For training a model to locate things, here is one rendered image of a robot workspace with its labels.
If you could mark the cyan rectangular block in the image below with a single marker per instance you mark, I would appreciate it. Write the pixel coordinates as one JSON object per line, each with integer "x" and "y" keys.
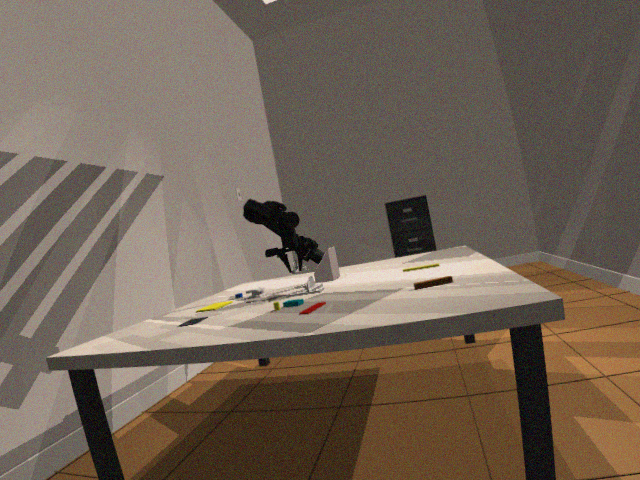
{"x": 293, "y": 303}

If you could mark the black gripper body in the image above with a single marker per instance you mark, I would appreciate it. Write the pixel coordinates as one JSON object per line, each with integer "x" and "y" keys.
{"x": 289, "y": 239}

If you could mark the red flat bar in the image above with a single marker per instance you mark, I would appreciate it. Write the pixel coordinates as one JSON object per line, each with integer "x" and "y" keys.
{"x": 313, "y": 308}

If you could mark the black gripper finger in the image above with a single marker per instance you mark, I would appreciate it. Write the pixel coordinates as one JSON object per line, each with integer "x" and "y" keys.
{"x": 300, "y": 258}
{"x": 284, "y": 259}

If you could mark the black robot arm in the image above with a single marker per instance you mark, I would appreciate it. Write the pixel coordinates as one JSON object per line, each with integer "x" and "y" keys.
{"x": 271, "y": 212}

